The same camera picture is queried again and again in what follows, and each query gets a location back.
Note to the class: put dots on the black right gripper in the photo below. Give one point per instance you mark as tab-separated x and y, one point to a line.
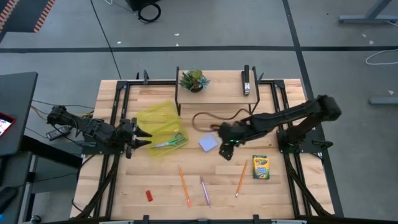
231	133

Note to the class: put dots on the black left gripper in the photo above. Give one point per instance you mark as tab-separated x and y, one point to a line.
126	135

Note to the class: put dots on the yellow translucent pencil case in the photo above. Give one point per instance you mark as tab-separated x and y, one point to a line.
155	119

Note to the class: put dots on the lavender sticky note pad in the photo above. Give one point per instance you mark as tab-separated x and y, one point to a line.
208	143

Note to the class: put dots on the yellow crayon box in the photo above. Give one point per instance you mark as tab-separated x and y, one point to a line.
261	167

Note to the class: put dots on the pink object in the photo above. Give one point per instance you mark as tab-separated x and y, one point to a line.
241	179

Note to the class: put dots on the red eraser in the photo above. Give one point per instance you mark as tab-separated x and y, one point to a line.
149	195

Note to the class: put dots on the translucent purple pen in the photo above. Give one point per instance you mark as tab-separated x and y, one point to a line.
205	191

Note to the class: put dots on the orange pencil with pink eraser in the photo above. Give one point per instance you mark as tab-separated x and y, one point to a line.
185	186

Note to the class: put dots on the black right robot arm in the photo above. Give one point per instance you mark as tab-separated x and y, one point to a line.
286	116

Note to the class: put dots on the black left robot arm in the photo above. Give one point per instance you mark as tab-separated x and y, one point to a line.
93	129

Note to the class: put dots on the wooden shelf riser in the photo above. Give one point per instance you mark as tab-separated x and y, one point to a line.
220	90

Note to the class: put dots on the black stapler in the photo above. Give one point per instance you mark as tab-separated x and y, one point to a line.
246	81

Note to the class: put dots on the potted succulent plant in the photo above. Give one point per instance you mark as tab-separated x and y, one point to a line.
194	81

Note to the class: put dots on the black power adapter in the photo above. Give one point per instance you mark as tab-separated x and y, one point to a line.
57	133

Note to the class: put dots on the black side desk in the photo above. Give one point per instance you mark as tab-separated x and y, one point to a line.
15	102

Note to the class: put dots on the black floor box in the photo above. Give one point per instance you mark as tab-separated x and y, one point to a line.
136	3

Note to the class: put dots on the red-framed tablet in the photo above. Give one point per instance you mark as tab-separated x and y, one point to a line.
4	124

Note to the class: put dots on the grey table base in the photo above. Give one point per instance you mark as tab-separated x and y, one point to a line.
367	19
384	100

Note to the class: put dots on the black metal table frame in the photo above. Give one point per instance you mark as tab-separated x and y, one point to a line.
120	99

